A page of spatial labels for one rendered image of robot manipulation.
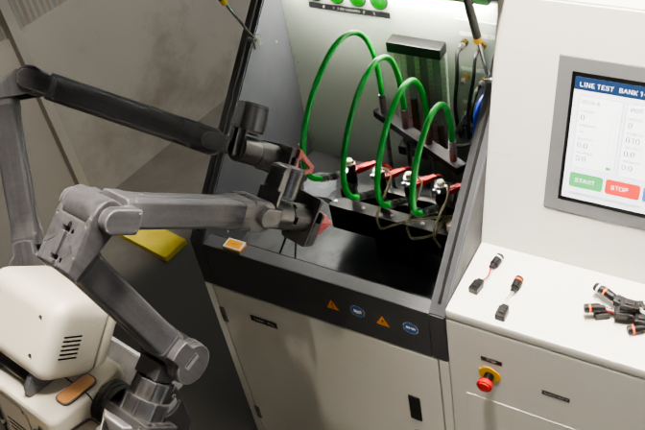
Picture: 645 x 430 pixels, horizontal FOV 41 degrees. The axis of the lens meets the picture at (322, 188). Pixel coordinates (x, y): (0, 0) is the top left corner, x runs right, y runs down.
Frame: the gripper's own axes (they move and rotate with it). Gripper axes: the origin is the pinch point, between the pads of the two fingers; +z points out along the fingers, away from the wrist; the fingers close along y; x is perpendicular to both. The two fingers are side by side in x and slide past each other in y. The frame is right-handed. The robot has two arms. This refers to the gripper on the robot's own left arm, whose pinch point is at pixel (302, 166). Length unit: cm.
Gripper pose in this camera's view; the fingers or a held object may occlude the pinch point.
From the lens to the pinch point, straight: 191.4
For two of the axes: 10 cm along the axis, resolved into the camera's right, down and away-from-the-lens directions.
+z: 6.8, 1.9, 7.1
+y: -6.8, -1.9, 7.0
